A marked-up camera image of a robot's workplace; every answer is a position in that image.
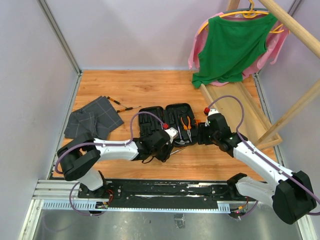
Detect claw hammer black handle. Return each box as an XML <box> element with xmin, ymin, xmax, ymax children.
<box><xmin>174</xmin><ymin>125</ymin><xmax>190</xmax><ymax>145</ymax></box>

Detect orange-black pliers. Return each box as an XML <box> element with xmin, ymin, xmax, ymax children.
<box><xmin>180</xmin><ymin>116</ymin><xmax>192</xmax><ymax>142</ymax></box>

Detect black plastic tool case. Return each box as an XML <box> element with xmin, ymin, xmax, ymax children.
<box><xmin>138</xmin><ymin>102</ymin><xmax>200</xmax><ymax>147</ymax></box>

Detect orange-black precision screwdriver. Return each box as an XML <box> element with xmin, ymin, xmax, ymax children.
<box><xmin>116</xmin><ymin>105</ymin><xmax>141</xmax><ymax>113</ymax></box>

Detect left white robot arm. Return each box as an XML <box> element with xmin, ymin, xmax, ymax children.
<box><xmin>57</xmin><ymin>127</ymin><xmax>179</xmax><ymax>198</ymax></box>

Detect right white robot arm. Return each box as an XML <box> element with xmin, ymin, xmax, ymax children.
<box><xmin>198</xmin><ymin>108</ymin><xmax>317</xmax><ymax>225</ymax></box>

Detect wooden tray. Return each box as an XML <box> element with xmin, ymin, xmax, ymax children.
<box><xmin>199</xmin><ymin>82</ymin><xmax>283</xmax><ymax>150</ymax></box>

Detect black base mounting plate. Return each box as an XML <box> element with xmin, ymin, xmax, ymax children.
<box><xmin>77</xmin><ymin>179</ymin><xmax>254</xmax><ymax>211</ymax></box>

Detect grey checked cloth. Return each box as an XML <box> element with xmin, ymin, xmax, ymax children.
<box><xmin>64</xmin><ymin>96</ymin><xmax>124</xmax><ymax>140</ymax></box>

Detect green sleeveless shirt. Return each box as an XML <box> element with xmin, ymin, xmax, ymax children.
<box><xmin>192</xmin><ymin>13</ymin><xmax>277</xmax><ymax>88</ymax></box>

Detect pink shirt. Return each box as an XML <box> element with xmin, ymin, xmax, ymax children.
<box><xmin>188</xmin><ymin>12</ymin><xmax>289</xmax><ymax>85</ymax></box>

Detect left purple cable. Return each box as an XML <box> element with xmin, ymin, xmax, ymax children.
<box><xmin>41</xmin><ymin>111</ymin><xmax>169</xmax><ymax>232</ymax></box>

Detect small brown-handled screwdriver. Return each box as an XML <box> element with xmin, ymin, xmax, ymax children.
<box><xmin>107</xmin><ymin>96</ymin><xmax>121</xmax><ymax>106</ymax></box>

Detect wooden rack frame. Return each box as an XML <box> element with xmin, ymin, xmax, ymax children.
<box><xmin>226</xmin><ymin>0</ymin><xmax>320</xmax><ymax>142</ymax></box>

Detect aluminium frame rail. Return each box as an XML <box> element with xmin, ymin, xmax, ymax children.
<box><xmin>36</xmin><ymin>0</ymin><xmax>83</xmax><ymax>76</ymax></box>

